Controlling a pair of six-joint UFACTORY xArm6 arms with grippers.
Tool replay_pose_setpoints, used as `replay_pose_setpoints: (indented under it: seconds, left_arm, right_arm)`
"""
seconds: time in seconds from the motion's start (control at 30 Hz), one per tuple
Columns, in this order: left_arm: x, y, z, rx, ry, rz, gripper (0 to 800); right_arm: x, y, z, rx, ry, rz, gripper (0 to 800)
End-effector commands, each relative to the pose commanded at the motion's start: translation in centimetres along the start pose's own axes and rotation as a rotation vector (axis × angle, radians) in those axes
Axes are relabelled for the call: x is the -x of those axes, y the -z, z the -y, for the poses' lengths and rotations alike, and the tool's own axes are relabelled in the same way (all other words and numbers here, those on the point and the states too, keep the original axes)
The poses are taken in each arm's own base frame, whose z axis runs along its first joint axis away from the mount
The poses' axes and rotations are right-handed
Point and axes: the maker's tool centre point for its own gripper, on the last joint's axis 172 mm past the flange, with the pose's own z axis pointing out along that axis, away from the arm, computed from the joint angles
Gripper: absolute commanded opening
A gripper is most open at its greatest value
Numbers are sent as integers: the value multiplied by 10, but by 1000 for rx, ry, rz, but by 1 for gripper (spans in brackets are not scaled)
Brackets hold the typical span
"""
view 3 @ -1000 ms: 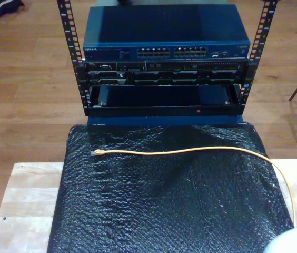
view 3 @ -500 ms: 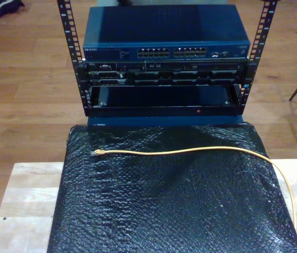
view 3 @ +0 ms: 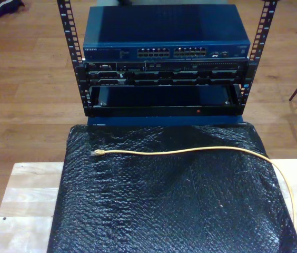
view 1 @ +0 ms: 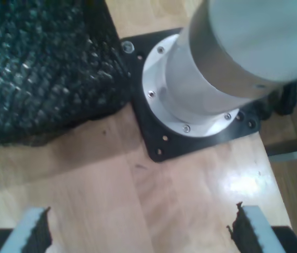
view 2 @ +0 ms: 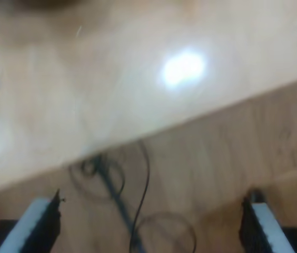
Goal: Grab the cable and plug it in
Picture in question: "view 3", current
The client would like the blue network switch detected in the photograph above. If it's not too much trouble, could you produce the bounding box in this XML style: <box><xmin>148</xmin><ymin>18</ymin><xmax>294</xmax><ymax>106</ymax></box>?
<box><xmin>82</xmin><ymin>4</ymin><xmax>251</xmax><ymax>62</ymax></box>

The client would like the dark sneaker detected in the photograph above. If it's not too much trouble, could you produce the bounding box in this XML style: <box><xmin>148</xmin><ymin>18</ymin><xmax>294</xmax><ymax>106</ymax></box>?
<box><xmin>0</xmin><ymin>0</ymin><xmax>25</xmax><ymax>17</ymax></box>

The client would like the yellow network cable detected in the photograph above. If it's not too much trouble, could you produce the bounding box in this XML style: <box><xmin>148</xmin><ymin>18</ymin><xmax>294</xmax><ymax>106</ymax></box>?
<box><xmin>90</xmin><ymin>146</ymin><xmax>296</xmax><ymax>226</ymax></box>

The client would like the black rack server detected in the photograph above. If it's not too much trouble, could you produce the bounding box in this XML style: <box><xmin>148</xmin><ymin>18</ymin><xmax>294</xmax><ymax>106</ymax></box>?
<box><xmin>85</xmin><ymin>61</ymin><xmax>249</xmax><ymax>86</ymax></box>

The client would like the black rack shelf tray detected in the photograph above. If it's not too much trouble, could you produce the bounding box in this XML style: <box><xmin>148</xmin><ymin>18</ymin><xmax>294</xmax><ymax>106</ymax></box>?
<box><xmin>85</xmin><ymin>84</ymin><xmax>244</xmax><ymax>117</ymax></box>

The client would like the black bubble mat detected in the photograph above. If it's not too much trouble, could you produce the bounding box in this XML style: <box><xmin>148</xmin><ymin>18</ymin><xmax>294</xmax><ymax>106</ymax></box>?
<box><xmin>47</xmin><ymin>122</ymin><xmax>297</xmax><ymax>253</ymax></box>

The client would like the black perforated rack post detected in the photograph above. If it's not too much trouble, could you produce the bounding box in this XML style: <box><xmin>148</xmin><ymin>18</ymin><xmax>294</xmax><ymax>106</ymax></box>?
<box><xmin>56</xmin><ymin>0</ymin><xmax>91</xmax><ymax>117</ymax></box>
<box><xmin>236</xmin><ymin>0</ymin><xmax>280</xmax><ymax>116</ymax></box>

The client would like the blue base unit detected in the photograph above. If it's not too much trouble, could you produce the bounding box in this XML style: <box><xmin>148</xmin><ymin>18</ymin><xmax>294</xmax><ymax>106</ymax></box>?
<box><xmin>87</xmin><ymin>114</ymin><xmax>245</xmax><ymax>128</ymax></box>

